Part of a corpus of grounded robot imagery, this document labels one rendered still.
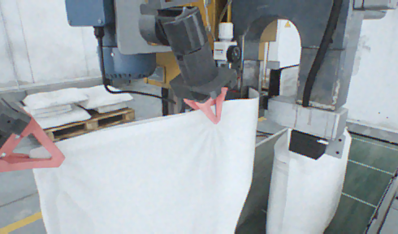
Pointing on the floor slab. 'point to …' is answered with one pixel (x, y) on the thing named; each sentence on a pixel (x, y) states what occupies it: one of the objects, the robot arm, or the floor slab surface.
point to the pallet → (93, 122)
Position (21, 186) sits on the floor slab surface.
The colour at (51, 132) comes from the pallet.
